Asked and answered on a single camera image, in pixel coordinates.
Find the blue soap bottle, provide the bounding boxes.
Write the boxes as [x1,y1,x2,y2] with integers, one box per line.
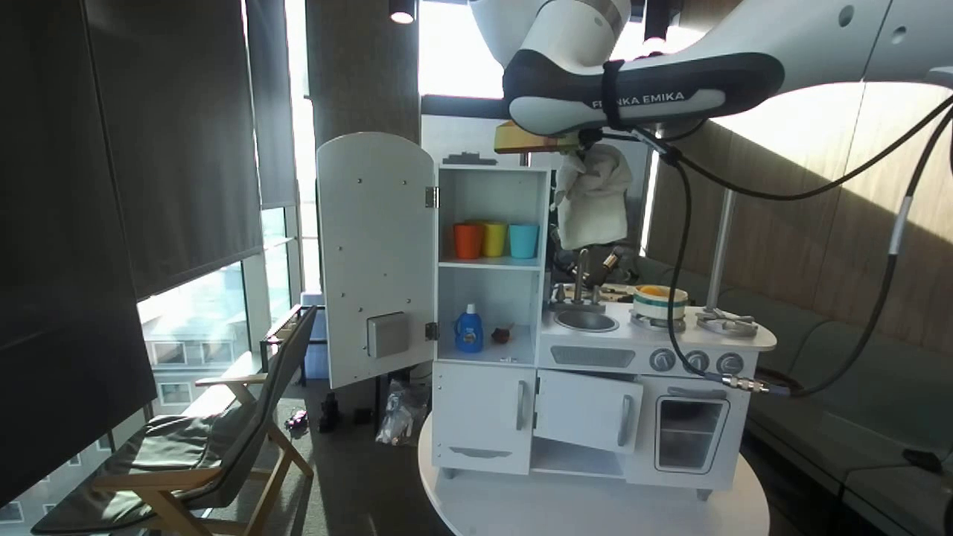
[454,301,490,358]

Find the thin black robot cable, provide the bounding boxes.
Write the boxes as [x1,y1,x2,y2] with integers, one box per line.
[659,93,953,201]

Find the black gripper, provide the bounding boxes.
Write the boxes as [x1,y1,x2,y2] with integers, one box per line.
[576,122,612,155]

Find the cushioned bench sofa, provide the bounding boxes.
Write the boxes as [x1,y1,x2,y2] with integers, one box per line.
[749,286,953,536]

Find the long black robot cable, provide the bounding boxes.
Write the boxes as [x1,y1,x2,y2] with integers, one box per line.
[636,97,953,401]

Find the orange plastic cup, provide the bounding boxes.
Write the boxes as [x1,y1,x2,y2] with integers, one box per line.
[454,219,485,264]

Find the teal plastic cup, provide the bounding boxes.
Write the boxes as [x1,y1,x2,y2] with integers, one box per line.
[507,219,542,261]

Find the white toy play kitchen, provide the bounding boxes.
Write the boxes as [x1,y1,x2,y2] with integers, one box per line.
[317,127,783,502]

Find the small white cabinet door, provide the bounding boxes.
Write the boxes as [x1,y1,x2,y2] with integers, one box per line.
[533,365,646,454]

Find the black roller blind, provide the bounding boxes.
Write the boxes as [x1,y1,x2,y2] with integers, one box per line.
[0,0,269,502]

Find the round ceiling lamp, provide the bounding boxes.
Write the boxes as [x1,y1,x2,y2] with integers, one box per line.
[384,0,421,30]

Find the grey stove burner grate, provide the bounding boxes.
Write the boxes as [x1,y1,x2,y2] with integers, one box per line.
[633,311,691,334]
[694,305,764,343]

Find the white terry towel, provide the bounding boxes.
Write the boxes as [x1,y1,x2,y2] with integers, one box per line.
[555,139,639,252]

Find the clear plastic bag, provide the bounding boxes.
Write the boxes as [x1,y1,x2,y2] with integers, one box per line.
[372,378,432,448]

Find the oven door with window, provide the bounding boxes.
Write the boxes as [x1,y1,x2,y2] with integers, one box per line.
[646,384,735,480]

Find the metal toy sink basin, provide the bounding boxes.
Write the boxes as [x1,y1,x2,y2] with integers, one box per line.
[555,301,619,334]

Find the yellow plastic cup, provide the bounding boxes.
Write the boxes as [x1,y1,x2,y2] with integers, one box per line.
[482,219,510,261]

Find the wooden background table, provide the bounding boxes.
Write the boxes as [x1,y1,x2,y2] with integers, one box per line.
[493,119,589,157]

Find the grey metal pole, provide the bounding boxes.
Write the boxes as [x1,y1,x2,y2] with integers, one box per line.
[704,186,735,311]

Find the tall white cupboard door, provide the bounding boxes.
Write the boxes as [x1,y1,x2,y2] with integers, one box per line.
[317,130,440,392]

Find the white pot with teal stripe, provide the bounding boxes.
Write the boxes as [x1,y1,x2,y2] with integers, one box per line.
[633,283,694,325]

